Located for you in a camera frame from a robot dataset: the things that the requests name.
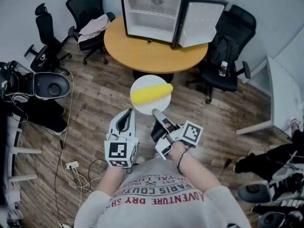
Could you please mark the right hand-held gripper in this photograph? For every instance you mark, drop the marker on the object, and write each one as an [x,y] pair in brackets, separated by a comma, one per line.
[191,133]

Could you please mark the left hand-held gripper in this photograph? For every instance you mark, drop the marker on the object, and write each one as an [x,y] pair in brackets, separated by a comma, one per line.
[117,151]

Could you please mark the yellow corn cob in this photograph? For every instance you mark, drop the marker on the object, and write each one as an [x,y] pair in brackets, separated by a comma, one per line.
[152,93]

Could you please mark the white round plate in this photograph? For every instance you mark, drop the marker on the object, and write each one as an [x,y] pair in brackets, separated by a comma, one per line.
[149,81]

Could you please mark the mini fridge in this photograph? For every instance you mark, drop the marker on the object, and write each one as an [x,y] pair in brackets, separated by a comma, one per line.
[152,20]

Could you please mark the person's left forearm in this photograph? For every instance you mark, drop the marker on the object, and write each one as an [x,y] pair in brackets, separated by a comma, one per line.
[110,179]

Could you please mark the person's right forearm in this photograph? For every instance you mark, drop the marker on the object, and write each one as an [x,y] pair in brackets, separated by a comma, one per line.
[199,172]

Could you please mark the black wrist band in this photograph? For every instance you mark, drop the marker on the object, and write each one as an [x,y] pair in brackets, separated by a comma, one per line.
[180,159]

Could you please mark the white power strip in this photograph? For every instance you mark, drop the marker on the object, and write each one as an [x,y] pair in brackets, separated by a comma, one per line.
[72,165]

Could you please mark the round wooden table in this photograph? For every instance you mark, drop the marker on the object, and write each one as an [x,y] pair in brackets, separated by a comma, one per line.
[154,56]

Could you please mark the grey black handheld device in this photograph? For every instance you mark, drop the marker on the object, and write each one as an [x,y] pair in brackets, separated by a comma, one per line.
[52,85]
[254,191]
[270,220]

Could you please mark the clear plastic water bottle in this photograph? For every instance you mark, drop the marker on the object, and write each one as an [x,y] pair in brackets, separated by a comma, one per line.
[223,69]

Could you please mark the person's white printed shirt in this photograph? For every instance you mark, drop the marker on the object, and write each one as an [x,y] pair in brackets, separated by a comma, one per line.
[161,212]

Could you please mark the black backpack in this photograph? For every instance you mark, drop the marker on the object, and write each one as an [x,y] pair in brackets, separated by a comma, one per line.
[224,50]

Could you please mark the beige crumpled cloth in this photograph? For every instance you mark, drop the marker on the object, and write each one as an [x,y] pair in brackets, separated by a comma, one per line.
[93,27]

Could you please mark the white rack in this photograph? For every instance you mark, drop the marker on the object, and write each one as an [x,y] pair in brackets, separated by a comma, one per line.
[12,151]

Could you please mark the black office chair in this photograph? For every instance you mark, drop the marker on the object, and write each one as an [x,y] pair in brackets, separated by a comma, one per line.
[85,6]
[240,25]
[46,32]

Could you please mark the white desk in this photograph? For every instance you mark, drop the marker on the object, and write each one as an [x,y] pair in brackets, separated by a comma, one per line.
[282,91]

